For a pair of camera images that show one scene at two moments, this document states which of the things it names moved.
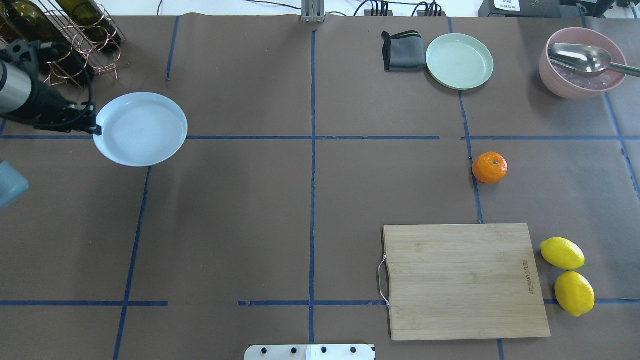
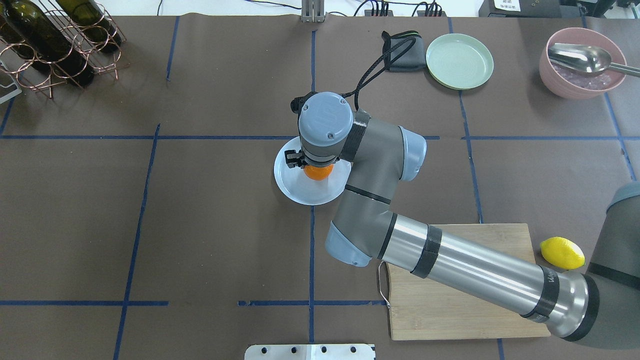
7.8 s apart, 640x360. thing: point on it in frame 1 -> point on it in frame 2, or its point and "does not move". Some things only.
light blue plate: x=141 y=129 -> x=294 y=185
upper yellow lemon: x=562 y=253 does not move
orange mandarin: x=489 y=167 -> x=319 y=173
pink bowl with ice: x=571 y=84 does not move
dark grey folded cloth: x=403 y=52 does not move
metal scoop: x=587 y=60 does not move
